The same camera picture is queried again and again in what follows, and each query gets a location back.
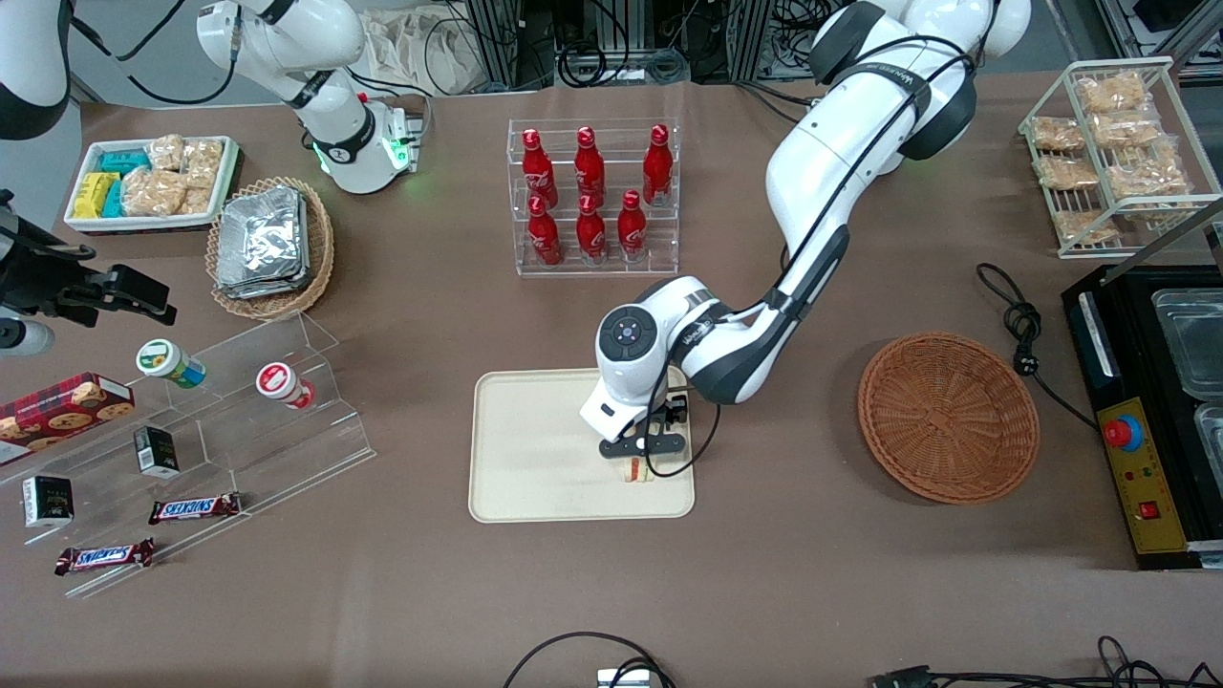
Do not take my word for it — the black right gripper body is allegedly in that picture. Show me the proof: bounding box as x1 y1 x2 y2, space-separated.
38 266 178 316

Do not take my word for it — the cream rectangular plastic tray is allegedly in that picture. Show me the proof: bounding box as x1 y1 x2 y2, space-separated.
468 365 697 524

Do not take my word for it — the oval light wicker basket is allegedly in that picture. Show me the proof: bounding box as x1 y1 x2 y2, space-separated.
205 177 335 320

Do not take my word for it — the round brown wicker basket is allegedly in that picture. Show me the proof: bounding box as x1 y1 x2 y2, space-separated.
857 332 1041 505

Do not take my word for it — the green lid yogurt cup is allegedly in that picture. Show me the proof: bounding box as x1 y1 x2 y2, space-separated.
136 338 207 389

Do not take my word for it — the white rectangular snack bin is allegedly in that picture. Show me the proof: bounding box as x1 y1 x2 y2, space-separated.
64 135 240 236

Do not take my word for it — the yellow snack pack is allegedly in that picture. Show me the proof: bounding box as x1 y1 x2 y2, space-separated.
74 172 120 219

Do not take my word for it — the red cookie box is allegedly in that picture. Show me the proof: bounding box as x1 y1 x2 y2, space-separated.
0 372 136 467

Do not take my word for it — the stack of silver foil packs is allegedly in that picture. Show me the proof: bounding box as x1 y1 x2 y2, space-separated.
214 186 311 300

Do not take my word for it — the red lid yogurt cup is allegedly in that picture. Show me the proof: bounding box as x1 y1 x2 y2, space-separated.
255 361 316 410

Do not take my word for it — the small black carton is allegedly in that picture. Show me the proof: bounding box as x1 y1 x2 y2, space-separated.
22 475 75 528
133 425 181 479

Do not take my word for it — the clear acrylic stepped stand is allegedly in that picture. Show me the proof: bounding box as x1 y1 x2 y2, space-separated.
0 311 376 600

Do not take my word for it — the clear acrylic bottle rack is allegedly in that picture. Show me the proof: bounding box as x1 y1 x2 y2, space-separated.
507 118 680 278

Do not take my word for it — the snickers chocolate bar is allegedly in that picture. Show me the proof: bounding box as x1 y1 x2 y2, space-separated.
54 538 156 576
148 492 243 526

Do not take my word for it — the red cola bottle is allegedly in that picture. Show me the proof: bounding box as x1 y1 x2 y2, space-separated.
617 189 649 263
642 124 674 206
527 195 565 268
574 126 607 204
576 193 608 266
522 128 559 206

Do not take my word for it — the beige crumpled cloth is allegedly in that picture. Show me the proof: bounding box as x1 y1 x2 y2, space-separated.
358 8 483 97

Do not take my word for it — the black machine with yellow panel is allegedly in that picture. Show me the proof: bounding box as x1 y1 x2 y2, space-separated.
1062 263 1223 571

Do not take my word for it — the bagged bread snack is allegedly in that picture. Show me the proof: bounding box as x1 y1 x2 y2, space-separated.
1106 143 1191 199
1077 72 1150 114
1037 156 1100 190
1054 210 1119 245
1094 110 1165 149
1032 117 1085 154

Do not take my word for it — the large clear plastic container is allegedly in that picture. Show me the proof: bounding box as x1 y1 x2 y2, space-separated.
1151 289 1223 400

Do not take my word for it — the small clear plastic container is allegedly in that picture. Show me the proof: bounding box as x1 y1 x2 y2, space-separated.
1194 401 1223 469

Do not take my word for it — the grey metal bar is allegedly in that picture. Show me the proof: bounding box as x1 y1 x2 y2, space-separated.
1118 196 1223 264

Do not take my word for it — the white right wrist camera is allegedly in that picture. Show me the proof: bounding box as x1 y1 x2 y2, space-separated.
0 320 55 357

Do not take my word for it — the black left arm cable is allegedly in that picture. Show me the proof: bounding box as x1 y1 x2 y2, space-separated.
645 33 980 481

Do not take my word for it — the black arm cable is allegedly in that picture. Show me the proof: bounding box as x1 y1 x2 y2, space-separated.
645 33 980 481
67 0 240 106

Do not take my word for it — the black looped table cable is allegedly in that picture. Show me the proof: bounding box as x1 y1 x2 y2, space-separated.
504 631 675 688

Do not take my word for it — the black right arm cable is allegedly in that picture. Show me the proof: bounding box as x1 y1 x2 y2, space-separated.
67 0 240 106

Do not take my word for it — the black cable with connector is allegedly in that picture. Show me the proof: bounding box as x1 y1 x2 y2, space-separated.
868 635 1223 688

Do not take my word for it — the black coiled cable bundle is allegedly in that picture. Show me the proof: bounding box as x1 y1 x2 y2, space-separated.
557 0 691 85

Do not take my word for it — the black power cable with plug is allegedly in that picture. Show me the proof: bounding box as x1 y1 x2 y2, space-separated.
976 263 1100 431

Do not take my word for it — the white wire shelf rack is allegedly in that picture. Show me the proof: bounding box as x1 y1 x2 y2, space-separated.
1018 57 1223 259

